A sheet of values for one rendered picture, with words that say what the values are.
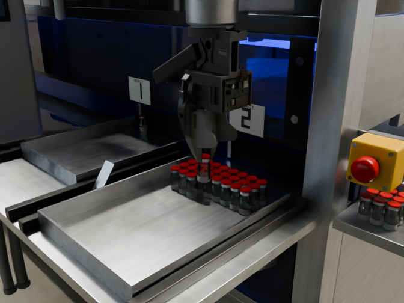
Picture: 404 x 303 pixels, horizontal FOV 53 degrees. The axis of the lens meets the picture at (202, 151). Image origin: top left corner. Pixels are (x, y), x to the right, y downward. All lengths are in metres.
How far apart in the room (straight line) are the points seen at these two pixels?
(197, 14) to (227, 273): 0.36
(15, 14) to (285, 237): 1.03
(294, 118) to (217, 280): 0.31
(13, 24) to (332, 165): 1.01
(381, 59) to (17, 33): 1.02
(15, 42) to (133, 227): 0.83
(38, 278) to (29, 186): 1.27
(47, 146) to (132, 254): 0.52
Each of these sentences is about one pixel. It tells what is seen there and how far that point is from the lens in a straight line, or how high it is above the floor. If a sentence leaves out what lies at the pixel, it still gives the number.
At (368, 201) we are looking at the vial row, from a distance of 0.74.
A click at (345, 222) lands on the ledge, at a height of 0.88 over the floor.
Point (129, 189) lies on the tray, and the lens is 0.80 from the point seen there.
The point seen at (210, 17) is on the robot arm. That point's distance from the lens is 0.58.
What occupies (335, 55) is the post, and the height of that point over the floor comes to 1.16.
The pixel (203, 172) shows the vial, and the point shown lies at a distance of 0.67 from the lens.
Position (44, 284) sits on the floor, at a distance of 2.09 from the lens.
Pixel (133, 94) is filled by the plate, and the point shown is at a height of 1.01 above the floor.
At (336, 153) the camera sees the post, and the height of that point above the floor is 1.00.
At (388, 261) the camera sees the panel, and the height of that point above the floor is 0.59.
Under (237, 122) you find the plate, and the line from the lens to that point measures 0.81.
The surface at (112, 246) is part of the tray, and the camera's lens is 0.65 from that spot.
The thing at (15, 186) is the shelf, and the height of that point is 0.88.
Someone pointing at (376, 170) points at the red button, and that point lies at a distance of 0.65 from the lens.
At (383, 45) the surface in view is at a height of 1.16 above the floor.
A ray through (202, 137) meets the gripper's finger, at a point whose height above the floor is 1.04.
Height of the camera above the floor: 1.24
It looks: 21 degrees down
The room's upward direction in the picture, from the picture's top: straight up
